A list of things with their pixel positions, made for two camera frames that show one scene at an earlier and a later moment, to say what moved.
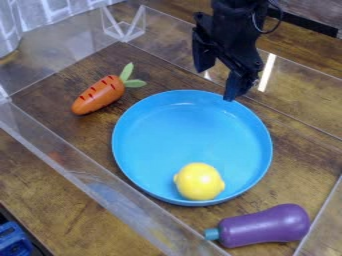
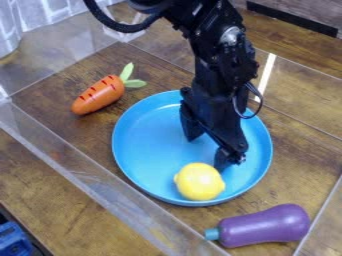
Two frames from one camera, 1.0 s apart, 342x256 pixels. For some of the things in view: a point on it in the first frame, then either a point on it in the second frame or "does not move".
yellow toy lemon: x=199 y=181 does not move
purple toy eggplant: x=284 y=223 does not move
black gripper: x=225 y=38 → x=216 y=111
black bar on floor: x=302 y=22 does not move
